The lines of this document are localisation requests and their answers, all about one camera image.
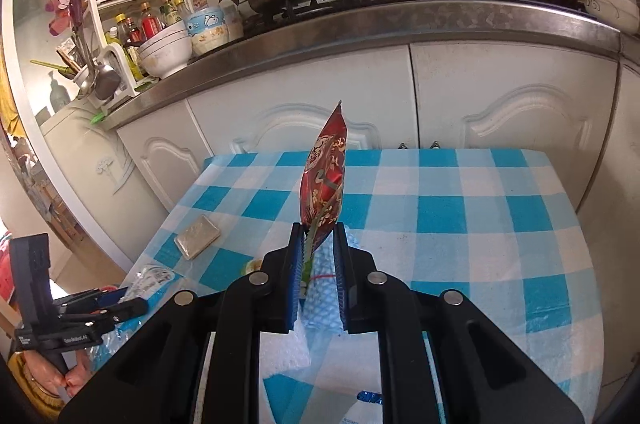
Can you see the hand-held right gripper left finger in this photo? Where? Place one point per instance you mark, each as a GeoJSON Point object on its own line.
{"type": "Point", "coordinates": [295, 279]}

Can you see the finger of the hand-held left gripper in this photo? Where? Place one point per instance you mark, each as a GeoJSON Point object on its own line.
{"type": "Point", "coordinates": [130, 308]}
{"type": "Point", "coordinates": [112, 295]}

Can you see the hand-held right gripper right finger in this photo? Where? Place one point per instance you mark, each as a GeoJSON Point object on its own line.
{"type": "Point", "coordinates": [341, 279]}

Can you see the red snack wrapper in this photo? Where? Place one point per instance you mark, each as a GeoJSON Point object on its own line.
{"type": "Point", "coordinates": [325, 174]}

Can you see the person's left forearm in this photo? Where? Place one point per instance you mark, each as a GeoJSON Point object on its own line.
{"type": "Point", "coordinates": [22, 384]}

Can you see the person's left hand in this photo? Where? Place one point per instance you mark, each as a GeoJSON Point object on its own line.
{"type": "Point", "coordinates": [75, 376]}

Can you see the rolled blue dotted cloth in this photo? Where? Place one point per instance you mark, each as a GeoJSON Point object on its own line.
{"type": "Point", "coordinates": [320, 301]}

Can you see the wooden chair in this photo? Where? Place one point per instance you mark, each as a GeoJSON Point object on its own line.
{"type": "Point", "coordinates": [50, 204]}

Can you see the blue white checkered tablecloth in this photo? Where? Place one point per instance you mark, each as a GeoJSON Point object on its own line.
{"type": "Point", "coordinates": [450, 254]}

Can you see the white floral refrigerator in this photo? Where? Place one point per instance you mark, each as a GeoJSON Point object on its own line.
{"type": "Point", "coordinates": [90, 164]}

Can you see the white cabinet door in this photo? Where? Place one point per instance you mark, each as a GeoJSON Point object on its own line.
{"type": "Point", "coordinates": [515, 104]}
{"type": "Point", "coordinates": [155, 159]}
{"type": "Point", "coordinates": [622, 144]}
{"type": "Point", "coordinates": [300, 84]}

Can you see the green plastic clip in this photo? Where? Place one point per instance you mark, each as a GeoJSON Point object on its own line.
{"type": "Point", "coordinates": [100, 118]}

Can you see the yellow hanging cloth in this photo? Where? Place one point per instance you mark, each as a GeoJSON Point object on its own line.
{"type": "Point", "coordinates": [7, 94]}

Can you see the white ceramic bowl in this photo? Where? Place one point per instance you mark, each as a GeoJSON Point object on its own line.
{"type": "Point", "coordinates": [165, 51]}

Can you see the steel kitchen counter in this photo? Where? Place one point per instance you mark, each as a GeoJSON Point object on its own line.
{"type": "Point", "coordinates": [400, 21]}

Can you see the blue cartoon print cup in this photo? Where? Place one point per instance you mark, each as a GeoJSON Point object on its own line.
{"type": "Point", "coordinates": [210, 26]}

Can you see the white spice rack with bottles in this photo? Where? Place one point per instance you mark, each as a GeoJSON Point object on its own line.
{"type": "Point", "coordinates": [150, 24]}

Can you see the white floral print bowl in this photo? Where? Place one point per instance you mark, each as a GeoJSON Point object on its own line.
{"type": "Point", "coordinates": [607, 9]}

